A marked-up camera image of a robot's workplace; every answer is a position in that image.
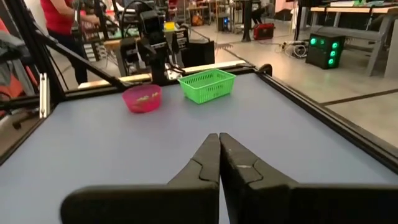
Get black computer with green lights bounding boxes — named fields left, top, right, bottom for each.
left=305, top=32, right=346, bottom=70

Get grey-blue table mat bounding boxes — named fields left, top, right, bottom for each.
left=0, top=72, right=398, bottom=224

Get person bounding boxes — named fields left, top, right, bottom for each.
left=40, top=0, right=101, bottom=85

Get red toolbox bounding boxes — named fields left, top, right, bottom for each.
left=252, top=22, right=276, bottom=41

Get black box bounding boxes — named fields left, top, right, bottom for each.
left=182, top=39, right=216, bottom=68

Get black frame clamp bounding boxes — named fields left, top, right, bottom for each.
left=257, top=63, right=274, bottom=77

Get white cable coil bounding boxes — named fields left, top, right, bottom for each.
left=279, top=40, right=309, bottom=59

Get silver metal bracket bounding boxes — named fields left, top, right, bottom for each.
left=39, top=72, right=51, bottom=119

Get black pillar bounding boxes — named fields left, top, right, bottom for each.
left=241, top=0, right=253, bottom=43

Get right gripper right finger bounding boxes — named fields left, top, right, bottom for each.
left=219, top=133, right=398, bottom=224

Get black diagonal frame strut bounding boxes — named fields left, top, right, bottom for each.
left=4, top=0, right=128, bottom=103

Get pink plastic bowl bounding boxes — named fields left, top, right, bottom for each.
left=121, top=83, right=163, bottom=114

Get grey bench table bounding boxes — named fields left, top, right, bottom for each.
left=309, top=4, right=398, bottom=78

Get green plastic basket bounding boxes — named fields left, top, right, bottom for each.
left=177, top=68, right=237, bottom=105

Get black camera cable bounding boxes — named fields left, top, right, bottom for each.
left=120, top=0, right=153, bottom=40

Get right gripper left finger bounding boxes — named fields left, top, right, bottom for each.
left=60, top=133, right=221, bottom=224

